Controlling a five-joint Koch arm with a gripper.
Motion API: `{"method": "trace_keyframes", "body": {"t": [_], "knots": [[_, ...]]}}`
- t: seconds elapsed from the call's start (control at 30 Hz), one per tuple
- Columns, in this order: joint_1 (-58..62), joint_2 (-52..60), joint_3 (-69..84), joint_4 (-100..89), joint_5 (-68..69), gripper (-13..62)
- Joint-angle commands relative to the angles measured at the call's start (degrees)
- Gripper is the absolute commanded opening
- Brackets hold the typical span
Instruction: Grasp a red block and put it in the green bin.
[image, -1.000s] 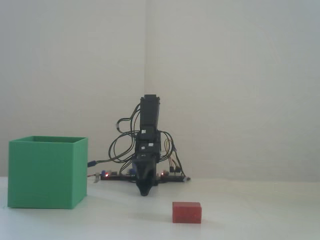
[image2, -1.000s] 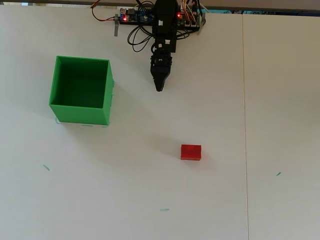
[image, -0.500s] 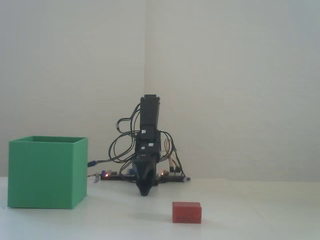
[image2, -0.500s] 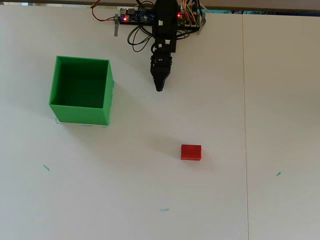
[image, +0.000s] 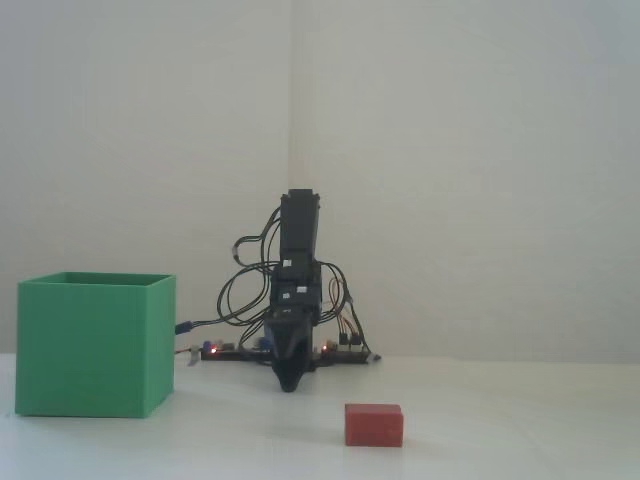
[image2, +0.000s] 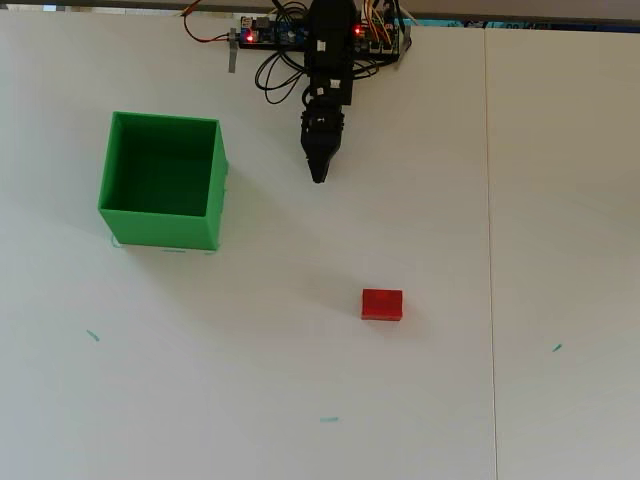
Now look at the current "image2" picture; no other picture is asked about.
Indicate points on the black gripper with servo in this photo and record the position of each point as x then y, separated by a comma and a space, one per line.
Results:
325, 117

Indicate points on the red rectangular block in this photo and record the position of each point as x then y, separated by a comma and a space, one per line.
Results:
382, 304

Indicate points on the green open plastic bin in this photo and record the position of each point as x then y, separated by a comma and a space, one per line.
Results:
160, 230

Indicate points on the grey tape strip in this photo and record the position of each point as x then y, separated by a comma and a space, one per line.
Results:
233, 55

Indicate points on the blue circuit board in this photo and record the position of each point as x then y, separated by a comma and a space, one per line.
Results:
272, 32

